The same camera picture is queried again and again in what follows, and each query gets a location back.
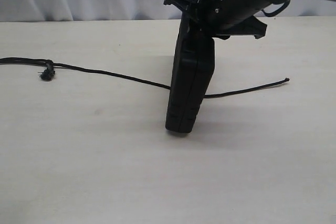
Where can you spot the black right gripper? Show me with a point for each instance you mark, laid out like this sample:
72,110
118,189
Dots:
224,18

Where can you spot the black plastic case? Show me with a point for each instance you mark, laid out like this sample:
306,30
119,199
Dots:
193,67

